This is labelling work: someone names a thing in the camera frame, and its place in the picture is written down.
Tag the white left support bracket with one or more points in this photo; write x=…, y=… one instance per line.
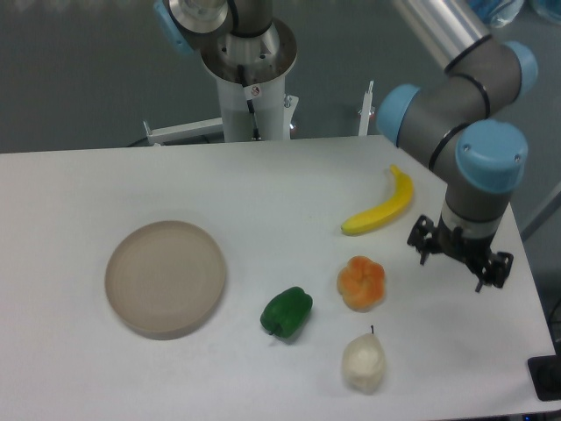
x=188, y=133

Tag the black device at table edge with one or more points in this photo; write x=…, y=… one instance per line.
x=545, y=375

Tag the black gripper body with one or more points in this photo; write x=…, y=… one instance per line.
x=466, y=241

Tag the white pear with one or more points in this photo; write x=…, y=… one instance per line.
x=364, y=363

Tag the beige round plate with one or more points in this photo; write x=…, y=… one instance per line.
x=165, y=280

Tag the green bell pepper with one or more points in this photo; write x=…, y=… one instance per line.
x=285, y=314

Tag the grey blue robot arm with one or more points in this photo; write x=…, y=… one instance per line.
x=450, y=129

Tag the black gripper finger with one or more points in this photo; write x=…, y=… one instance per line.
x=424, y=238
x=491, y=269

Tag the white support bracket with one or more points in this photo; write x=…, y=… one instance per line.
x=366, y=110
x=188, y=133

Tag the blue plastic bag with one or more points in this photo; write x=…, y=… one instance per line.
x=496, y=13

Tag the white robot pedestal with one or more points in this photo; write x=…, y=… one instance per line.
x=250, y=74

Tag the white right support bracket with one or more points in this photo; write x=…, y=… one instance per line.
x=366, y=110

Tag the yellow banana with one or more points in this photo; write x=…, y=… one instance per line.
x=383, y=213

